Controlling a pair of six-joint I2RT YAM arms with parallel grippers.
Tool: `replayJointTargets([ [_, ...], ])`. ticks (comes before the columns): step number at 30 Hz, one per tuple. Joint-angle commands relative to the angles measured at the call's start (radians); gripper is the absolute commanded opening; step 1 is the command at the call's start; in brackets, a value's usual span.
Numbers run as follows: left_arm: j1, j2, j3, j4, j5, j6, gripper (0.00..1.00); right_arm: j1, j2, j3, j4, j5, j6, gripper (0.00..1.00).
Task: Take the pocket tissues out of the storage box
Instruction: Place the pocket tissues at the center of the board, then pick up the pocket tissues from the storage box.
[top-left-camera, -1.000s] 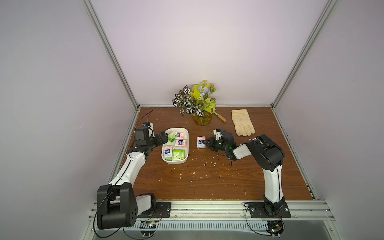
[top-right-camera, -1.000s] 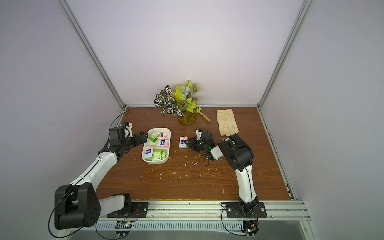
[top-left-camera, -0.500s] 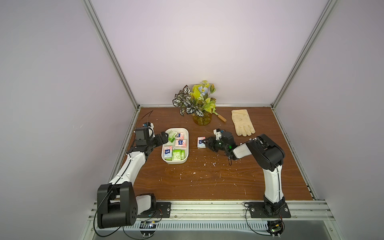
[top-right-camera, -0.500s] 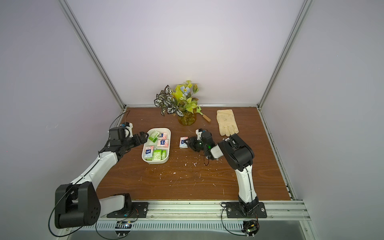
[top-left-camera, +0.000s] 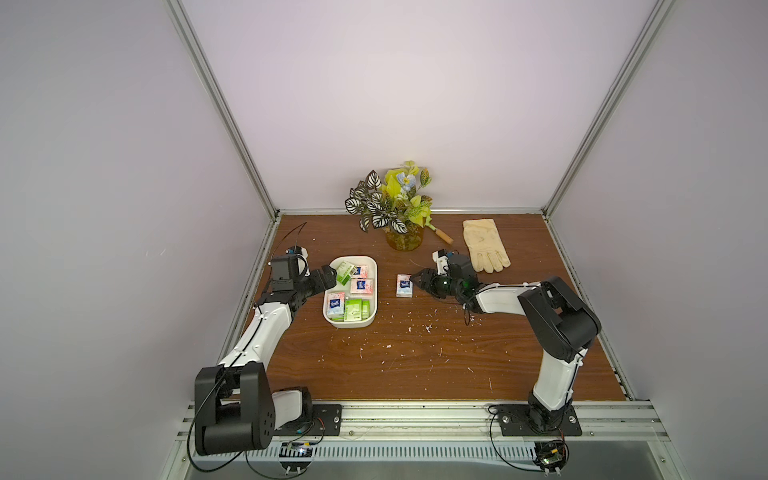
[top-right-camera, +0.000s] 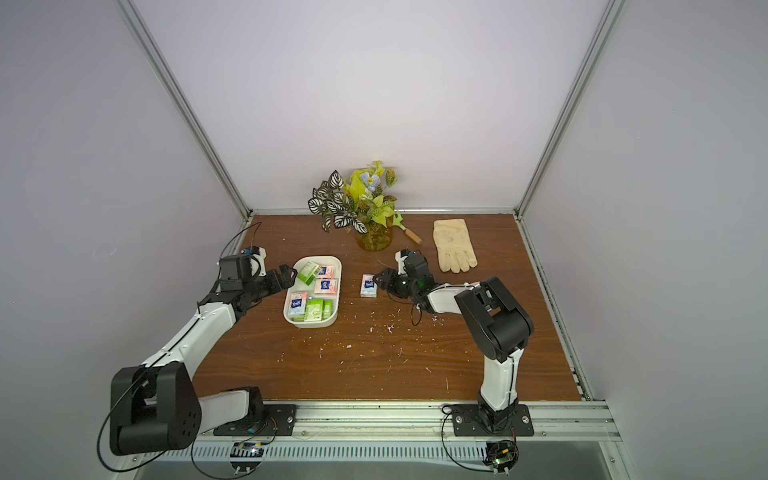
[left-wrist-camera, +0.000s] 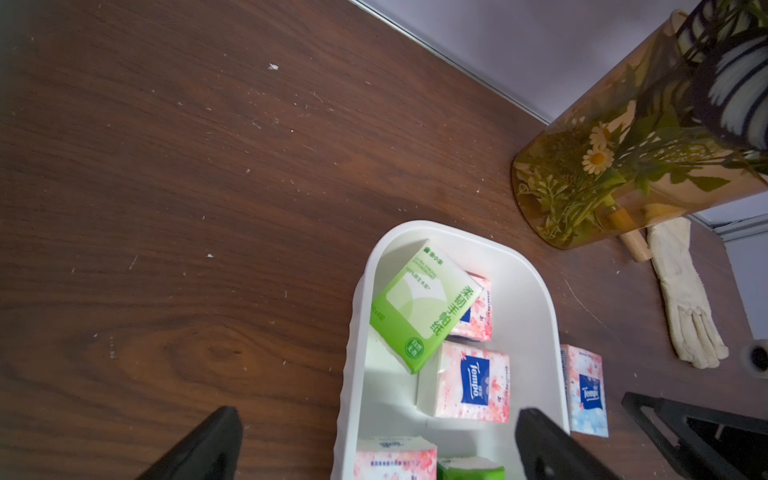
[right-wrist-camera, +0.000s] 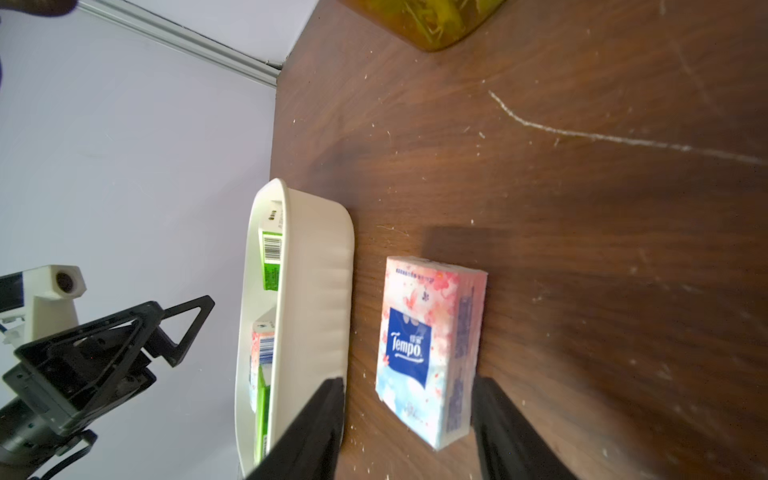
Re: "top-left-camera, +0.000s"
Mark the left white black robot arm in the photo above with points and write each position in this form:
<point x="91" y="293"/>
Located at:
<point x="236" y="409"/>

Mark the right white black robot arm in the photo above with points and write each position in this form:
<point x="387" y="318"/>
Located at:
<point x="563" y="324"/>

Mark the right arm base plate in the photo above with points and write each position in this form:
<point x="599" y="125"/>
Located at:
<point x="523" y="420"/>

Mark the right small circuit board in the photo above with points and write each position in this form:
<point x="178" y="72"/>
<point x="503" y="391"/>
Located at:
<point x="551" y="456"/>

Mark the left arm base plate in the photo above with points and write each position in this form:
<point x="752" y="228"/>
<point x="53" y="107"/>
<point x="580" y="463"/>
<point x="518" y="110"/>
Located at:
<point x="325" y="420"/>

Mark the pink Tempo tissue pack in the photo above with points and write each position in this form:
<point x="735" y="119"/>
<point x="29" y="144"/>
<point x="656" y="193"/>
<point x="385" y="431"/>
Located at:
<point x="404" y="286"/>

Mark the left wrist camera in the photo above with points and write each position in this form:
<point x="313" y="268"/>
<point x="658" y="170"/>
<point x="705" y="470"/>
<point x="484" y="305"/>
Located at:
<point x="298" y="252"/>

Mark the artificial plant in glass vase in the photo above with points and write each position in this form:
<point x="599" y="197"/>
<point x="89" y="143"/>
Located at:
<point x="394" y="203"/>

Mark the white plastic storage box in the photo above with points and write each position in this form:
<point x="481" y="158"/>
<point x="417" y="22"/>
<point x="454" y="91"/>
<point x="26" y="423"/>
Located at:
<point x="372" y="270"/>

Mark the cream work glove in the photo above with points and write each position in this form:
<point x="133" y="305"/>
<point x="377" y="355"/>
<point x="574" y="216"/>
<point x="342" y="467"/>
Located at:
<point x="486" y="249"/>

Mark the aluminium front rail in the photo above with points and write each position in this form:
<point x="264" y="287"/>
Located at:
<point x="468" y="421"/>

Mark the blue pink Tempo pack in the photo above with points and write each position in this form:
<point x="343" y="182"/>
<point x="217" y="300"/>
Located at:
<point x="335" y="306"/>

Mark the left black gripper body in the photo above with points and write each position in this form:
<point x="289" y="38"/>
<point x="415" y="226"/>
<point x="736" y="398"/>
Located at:
<point x="306" y="286"/>

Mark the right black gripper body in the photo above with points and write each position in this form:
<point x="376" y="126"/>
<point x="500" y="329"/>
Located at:
<point x="433" y="283"/>

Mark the green tissue pack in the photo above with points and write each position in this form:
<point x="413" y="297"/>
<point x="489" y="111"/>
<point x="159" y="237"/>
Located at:
<point x="344" y="272"/>
<point x="353" y="310"/>
<point x="365" y="310"/>

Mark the small circuit board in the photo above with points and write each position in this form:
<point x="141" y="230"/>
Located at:
<point x="551" y="456"/>
<point x="295" y="457"/>

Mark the wooden handled tool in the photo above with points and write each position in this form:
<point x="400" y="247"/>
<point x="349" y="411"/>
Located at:
<point x="441" y="234"/>

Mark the left small circuit board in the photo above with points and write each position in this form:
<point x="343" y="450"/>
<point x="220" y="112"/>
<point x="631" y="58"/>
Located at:
<point x="295" y="457"/>

